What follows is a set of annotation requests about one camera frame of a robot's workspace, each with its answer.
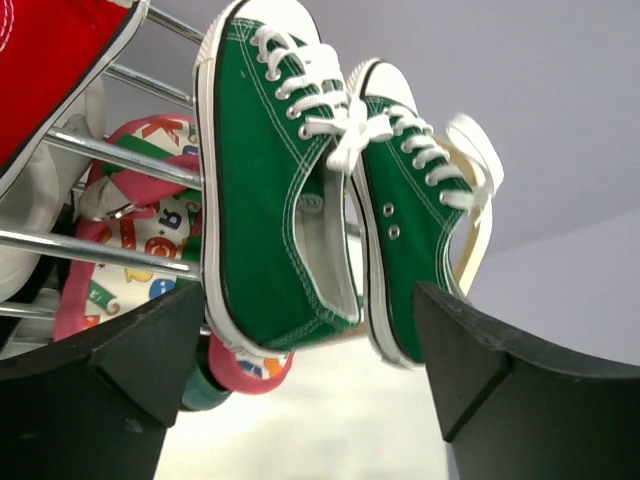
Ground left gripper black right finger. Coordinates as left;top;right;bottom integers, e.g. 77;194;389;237
413;282;639;480

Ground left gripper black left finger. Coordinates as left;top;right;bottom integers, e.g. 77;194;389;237
1;283;204;479

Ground pink patterned sandal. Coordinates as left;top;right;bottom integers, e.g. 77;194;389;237
53;113;201;341
208;335;294;395

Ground green canvas sneaker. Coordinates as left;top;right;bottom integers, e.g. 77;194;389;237
346;58;504;369
193;1;361;357

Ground cream shoe rack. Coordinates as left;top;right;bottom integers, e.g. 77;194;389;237
0;4;494;341

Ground right white shoe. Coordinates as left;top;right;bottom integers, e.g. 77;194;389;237
1;78;106;301

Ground right red sneaker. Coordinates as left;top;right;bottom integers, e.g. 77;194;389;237
1;0;150;192

